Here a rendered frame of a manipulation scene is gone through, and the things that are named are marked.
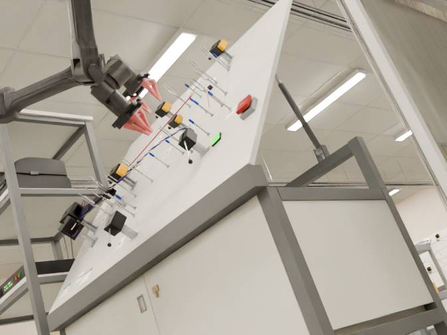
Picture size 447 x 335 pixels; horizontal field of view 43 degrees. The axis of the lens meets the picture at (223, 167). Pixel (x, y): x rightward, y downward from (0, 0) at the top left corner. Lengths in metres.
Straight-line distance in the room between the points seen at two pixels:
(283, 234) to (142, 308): 0.65
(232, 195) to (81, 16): 0.63
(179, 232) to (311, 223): 0.38
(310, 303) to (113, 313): 0.84
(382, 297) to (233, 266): 0.41
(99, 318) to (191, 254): 0.55
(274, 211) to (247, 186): 0.09
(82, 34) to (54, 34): 3.11
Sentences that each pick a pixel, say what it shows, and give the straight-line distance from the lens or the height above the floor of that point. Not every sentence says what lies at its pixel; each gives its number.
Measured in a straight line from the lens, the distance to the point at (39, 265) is 2.53.
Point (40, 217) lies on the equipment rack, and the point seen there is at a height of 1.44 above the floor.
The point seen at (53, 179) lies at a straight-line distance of 2.78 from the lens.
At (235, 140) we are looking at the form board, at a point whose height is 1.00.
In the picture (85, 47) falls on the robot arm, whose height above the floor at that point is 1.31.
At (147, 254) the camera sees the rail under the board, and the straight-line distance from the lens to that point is 1.77.
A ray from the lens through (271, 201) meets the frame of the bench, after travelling 1.45.
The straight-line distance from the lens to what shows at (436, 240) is 9.21.
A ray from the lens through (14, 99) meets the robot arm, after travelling 2.00.
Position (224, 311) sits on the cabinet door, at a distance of 1.59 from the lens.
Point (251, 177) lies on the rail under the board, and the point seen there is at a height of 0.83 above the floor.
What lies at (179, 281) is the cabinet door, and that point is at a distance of 1.72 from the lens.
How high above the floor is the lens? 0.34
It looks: 22 degrees up
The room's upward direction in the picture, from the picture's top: 20 degrees counter-clockwise
